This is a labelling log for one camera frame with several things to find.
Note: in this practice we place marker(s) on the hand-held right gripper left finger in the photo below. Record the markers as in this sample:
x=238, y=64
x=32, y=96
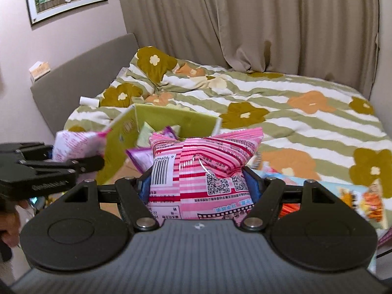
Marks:
x=144, y=188

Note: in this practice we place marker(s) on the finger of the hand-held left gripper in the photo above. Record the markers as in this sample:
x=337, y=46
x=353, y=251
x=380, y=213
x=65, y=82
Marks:
x=35, y=151
x=85, y=164

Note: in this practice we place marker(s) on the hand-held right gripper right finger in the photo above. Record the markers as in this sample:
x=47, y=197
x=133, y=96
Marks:
x=251, y=180

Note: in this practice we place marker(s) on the pink white snack packet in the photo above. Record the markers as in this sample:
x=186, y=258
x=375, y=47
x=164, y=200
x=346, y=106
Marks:
x=76, y=144

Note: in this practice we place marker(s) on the green cardboard box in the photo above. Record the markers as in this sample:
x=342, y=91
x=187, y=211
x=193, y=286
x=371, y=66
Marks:
x=122, y=137

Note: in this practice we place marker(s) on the pink striped snack packet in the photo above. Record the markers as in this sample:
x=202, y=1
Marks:
x=202, y=171

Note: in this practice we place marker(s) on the person's left hand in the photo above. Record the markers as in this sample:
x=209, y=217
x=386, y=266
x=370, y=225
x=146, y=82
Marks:
x=9, y=225

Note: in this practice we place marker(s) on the purple snack packet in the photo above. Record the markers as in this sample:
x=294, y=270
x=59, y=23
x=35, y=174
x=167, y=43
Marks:
x=141, y=157
x=150, y=134

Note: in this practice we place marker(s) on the orange red snack packet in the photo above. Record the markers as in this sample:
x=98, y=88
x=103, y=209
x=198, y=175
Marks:
x=289, y=210

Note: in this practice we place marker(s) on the white paper roll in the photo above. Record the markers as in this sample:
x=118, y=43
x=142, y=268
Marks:
x=89, y=101

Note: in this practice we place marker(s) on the floral striped blanket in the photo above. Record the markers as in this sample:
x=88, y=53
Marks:
x=291, y=122

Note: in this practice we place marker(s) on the white orange tissue box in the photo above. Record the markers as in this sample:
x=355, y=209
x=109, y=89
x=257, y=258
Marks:
x=39, y=70

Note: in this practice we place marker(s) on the grey bed headboard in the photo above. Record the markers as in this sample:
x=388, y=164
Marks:
x=76, y=76

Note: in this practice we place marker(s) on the beige curtain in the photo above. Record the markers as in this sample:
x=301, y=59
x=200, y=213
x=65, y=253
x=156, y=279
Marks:
x=245, y=21

